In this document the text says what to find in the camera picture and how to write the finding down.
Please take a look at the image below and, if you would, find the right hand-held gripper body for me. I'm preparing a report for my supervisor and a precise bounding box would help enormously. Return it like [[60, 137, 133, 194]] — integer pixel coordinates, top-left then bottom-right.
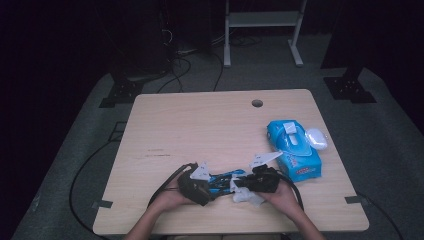
[[246, 151, 284, 194]]

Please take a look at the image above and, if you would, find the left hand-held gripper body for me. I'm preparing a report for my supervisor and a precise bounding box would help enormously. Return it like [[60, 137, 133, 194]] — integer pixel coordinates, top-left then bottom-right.
[[176, 161, 213, 207]]

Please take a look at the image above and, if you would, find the blue toy car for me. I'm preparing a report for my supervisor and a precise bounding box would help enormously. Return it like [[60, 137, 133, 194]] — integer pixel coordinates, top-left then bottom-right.
[[207, 168, 248, 198]]

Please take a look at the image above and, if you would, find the white wet wipe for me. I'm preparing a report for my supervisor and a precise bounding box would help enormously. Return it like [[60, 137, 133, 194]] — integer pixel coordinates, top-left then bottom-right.
[[229, 173, 266, 209]]

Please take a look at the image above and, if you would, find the blue wet wipes pack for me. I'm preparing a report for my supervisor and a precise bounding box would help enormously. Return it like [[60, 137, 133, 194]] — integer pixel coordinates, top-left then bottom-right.
[[266, 119, 330, 184]]

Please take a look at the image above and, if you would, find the person's right hand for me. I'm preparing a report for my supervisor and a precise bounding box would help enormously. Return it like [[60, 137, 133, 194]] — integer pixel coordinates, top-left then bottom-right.
[[261, 181, 303, 221]]

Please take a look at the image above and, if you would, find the person's left hand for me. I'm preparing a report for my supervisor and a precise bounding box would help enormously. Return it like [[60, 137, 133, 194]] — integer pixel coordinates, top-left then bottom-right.
[[149, 191, 196, 215]]

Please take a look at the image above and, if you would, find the grey tape strip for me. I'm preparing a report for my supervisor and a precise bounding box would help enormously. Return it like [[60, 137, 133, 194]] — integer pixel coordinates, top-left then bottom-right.
[[344, 195, 370, 205], [91, 199, 114, 211]]

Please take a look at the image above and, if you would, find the black stand base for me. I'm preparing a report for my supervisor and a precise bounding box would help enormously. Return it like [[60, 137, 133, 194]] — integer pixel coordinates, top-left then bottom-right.
[[98, 79, 145, 109], [322, 67, 378, 105]]

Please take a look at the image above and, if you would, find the left hand-held gripper black cable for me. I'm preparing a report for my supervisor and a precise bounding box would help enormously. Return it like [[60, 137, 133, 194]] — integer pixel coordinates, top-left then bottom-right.
[[147, 161, 200, 210]]

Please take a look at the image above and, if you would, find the hand-held gripper black cable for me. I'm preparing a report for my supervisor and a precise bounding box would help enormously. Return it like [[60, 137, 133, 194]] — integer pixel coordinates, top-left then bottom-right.
[[147, 161, 200, 210], [275, 171, 305, 212]]

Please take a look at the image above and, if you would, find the right hand-held gripper black cable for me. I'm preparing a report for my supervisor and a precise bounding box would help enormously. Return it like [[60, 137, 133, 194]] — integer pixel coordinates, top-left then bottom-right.
[[275, 171, 305, 212]]

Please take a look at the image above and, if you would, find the black floor frame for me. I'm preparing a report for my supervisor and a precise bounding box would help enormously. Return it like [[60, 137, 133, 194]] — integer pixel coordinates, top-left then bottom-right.
[[107, 121, 128, 143]]

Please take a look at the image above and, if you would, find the black floor cable bundle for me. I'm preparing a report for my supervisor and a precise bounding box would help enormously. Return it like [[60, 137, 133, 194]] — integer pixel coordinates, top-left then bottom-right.
[[155, 49, 225, 95]]

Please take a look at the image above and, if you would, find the long black floor cable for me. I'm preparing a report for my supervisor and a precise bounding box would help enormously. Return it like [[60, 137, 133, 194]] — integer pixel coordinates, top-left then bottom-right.
[[355, 191, 405, 240], [68, 139, 118, 238]]

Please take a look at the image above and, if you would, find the white metal table frame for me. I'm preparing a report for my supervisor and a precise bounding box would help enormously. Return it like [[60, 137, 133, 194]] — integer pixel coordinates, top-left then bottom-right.
[[223, 0, 308, 69]]

